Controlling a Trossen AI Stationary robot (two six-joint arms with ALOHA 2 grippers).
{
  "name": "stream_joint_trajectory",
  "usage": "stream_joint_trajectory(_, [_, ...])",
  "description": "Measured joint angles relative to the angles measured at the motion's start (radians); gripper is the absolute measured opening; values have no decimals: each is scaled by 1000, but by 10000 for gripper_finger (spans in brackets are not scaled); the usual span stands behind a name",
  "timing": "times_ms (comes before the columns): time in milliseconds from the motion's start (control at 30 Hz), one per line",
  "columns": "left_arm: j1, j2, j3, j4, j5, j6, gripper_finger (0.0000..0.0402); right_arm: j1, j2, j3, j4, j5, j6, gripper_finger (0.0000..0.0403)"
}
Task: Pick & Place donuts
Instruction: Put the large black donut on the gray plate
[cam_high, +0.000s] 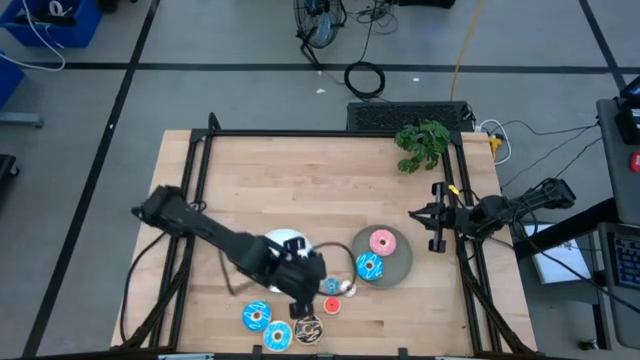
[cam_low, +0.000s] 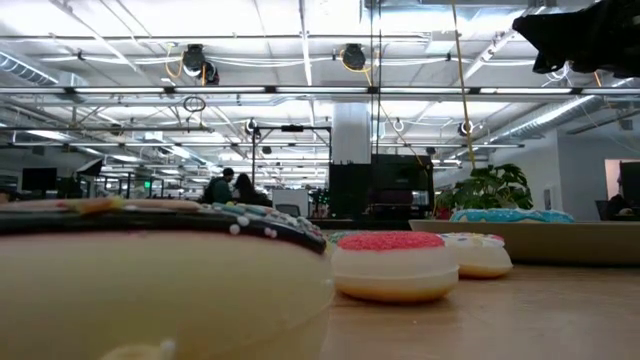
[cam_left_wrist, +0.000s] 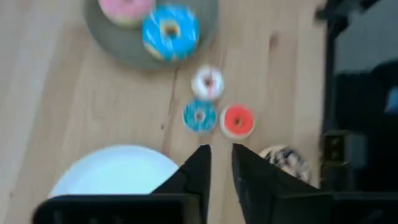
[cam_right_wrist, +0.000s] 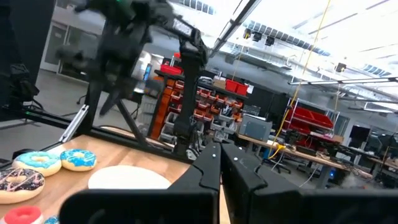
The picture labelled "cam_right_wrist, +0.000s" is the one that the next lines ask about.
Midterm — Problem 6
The black panel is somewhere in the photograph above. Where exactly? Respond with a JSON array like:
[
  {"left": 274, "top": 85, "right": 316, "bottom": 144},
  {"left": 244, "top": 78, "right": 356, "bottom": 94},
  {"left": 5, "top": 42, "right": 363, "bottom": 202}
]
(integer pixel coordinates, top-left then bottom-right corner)
[{"left": 0, "top": 0, "right": 57, "bottom": 122}]

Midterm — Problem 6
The white round plate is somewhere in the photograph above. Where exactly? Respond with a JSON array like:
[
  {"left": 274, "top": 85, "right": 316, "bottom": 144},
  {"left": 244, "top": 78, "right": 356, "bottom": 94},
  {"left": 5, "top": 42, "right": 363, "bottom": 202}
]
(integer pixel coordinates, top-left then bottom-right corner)
[{"left": 88, "top": 164, "right": 172, "bottom": 190}]

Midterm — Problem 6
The red bin rack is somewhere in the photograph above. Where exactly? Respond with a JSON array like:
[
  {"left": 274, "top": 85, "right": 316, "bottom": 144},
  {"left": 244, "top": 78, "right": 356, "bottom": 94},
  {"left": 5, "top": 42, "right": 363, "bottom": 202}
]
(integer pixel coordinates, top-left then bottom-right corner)
[{"left": 281, "top": 99, "right": 345, "bottom": 147}]

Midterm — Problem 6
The long ceiling light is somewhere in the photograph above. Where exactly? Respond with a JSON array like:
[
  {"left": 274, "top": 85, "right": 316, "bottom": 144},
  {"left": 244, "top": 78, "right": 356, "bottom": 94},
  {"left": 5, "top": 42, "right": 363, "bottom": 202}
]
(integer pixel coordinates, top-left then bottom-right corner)
[{"left": 289, "top": 77, "right": 398, "bottom": 86}]

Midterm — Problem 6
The shelf rack with bins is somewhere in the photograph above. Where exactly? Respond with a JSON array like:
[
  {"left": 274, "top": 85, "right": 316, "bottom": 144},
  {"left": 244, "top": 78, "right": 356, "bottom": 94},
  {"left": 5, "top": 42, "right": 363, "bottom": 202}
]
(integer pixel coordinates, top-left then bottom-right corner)
[{"left": 149, "top": 55, "right": 249, "bottom": 147}]

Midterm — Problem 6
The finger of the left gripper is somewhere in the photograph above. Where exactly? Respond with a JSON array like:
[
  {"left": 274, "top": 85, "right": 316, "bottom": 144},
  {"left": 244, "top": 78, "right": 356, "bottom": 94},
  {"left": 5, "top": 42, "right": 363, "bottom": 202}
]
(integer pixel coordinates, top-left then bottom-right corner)
[
  {"left": 98, "top": 91, "right": 113, "bottom": 116},
  {"left": 101, "top": 90, "right": 124, "bottom": 116}
]

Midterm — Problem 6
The red storage bin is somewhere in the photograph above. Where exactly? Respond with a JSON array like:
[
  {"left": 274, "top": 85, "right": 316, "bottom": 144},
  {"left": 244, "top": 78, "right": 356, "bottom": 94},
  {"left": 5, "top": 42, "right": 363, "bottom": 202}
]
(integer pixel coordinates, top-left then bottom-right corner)
[
  {"left": 160, "top": 63, "right": 183, "bottom": 75},
  {"left": 225, "top": 79, "right": 249, "bottom": 96}
]

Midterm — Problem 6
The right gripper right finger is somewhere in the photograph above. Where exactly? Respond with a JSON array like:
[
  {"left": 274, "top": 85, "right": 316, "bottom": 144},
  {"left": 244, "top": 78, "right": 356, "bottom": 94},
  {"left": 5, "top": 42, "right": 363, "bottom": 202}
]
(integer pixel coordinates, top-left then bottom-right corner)
[{"left": 220, "top": 141, "right": 398, "bottom": 224}]

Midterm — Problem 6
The yellow hanging cable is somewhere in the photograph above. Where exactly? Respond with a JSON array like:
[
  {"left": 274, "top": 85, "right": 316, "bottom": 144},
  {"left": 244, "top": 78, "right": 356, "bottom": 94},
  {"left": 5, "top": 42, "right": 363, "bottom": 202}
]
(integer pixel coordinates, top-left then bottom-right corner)
[{"left": 267, "top": 0, "right": 332, "bottom": 160}]

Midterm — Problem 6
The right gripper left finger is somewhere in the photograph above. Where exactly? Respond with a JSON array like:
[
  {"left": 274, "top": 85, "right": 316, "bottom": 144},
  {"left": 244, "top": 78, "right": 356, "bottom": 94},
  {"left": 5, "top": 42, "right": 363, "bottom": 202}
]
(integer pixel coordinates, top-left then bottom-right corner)
[{"left": 58, "top": 141, "right": 222, "bottom": 224}]

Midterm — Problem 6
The blue white-drizzled donut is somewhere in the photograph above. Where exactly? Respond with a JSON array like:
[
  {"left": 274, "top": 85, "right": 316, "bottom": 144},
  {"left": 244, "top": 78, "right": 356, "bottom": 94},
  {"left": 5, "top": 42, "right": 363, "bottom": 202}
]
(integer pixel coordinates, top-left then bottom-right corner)
[{"left": 60, "top": 148, "right": 98, "bottom": 172}]

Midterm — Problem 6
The grey metal box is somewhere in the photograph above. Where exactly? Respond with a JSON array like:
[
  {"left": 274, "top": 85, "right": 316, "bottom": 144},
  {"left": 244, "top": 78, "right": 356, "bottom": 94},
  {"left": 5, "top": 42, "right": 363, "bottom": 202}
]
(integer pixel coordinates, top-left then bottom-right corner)
[{"left": 238, "top": 113, "right": 273, "bottom": 142}]

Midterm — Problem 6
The silver aluminium extrusion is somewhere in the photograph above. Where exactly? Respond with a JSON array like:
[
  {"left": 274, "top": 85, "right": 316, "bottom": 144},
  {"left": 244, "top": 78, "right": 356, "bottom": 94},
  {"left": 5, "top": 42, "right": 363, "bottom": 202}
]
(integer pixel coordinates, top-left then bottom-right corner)
[{"left": 58, "top": 105, "right": 90, "bottom": 143}]

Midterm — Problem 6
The wooden workbench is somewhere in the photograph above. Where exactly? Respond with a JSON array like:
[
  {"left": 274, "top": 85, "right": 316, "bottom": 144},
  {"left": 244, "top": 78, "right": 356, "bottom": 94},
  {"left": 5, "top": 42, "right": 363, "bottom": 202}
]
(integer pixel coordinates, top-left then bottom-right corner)
[{"left": 238, "top": 133, "right": 374, "bottom": 187}]

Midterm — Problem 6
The chocolate drizzled donut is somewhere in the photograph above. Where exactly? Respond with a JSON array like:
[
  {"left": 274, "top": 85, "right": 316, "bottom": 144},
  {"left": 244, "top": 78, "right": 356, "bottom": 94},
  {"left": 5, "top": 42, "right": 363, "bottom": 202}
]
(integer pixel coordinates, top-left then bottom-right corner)
[{"left": 0, "top": 167, "right": 45, "bottom": 205}]

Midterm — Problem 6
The light blue frosted donut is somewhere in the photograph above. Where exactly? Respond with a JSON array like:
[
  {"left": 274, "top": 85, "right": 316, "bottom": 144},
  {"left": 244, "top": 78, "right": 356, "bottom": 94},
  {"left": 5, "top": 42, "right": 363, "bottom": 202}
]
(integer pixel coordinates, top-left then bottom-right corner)
[{"left": 11, "top": 151, "right": 62, "bottom": 177}]

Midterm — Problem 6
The small red donut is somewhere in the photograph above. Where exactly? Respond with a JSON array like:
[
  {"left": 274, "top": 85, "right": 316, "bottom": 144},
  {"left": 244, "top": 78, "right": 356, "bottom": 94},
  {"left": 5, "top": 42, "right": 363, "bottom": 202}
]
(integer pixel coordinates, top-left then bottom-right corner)
[{"left": 0, "top": 205, "right": 44, "bottom": 224}]

